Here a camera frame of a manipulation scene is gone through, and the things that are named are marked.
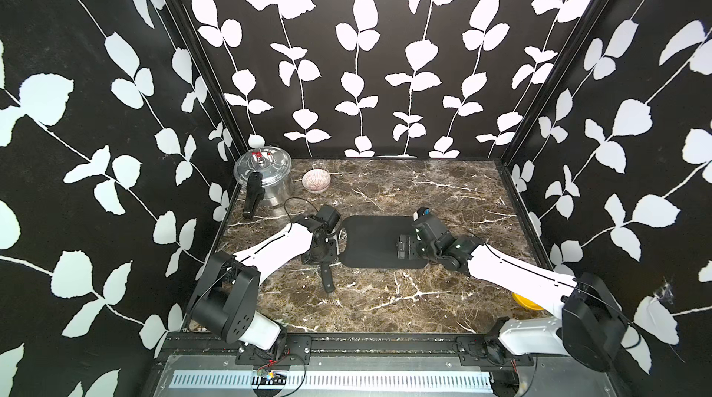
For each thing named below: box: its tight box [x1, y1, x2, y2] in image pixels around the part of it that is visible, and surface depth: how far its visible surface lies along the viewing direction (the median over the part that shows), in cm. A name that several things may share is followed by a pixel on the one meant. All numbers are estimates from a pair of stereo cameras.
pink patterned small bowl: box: [302, 168, 331, 193], surface depth 113 cm
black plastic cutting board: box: [337, 215, 428, 269], surface depth 95 cm
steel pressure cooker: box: [233, 145, 293, 219], surface depth 99 cm
